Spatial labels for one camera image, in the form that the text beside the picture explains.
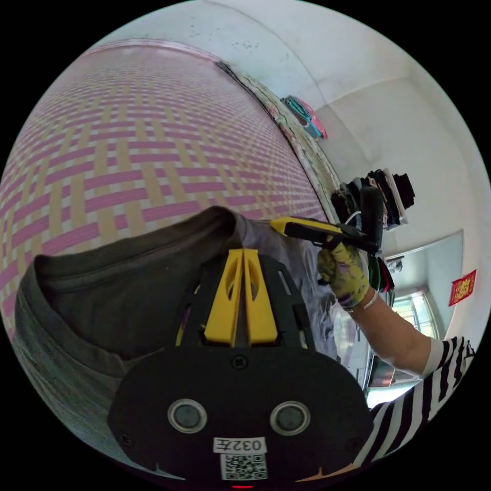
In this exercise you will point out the person's body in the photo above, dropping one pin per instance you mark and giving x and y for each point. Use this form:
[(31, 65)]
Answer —
[(422, 414)]

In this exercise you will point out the person's right forearm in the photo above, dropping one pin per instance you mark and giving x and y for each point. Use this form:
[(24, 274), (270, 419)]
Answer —
[(395, 341)]

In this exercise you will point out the person's right hand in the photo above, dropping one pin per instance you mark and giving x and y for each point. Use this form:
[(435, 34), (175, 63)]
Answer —
[(345, 272)]

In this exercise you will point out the bed with pink woven mat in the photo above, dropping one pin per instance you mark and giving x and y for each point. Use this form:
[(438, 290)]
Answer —
[(134, 134)]

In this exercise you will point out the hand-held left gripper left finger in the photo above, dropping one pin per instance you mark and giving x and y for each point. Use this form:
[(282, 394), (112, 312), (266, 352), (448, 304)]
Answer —
[(222, 307)]

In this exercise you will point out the gray short sleeve shirt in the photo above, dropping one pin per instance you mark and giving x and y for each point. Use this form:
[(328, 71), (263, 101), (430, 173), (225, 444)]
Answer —
[(96, 291)]

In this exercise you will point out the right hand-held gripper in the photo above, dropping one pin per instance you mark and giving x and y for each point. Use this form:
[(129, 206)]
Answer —
[(326, 234)]

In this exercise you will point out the pile of teal pink clothes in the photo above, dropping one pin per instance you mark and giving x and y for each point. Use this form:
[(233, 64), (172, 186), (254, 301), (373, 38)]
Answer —
[(307, 115)]

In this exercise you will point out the pile of dark clothes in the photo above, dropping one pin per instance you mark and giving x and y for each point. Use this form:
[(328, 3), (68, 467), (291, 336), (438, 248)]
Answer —
[(387, 195)]

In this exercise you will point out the red paper wall decoration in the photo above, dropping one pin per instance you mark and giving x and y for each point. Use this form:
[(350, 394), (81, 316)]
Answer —
[(463, 287)]

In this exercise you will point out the window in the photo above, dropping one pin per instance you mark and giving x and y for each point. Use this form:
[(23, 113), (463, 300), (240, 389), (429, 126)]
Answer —
[(416, 312)]

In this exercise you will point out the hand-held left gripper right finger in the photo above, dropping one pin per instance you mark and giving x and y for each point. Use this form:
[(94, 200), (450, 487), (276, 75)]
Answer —
[(261, 310)]

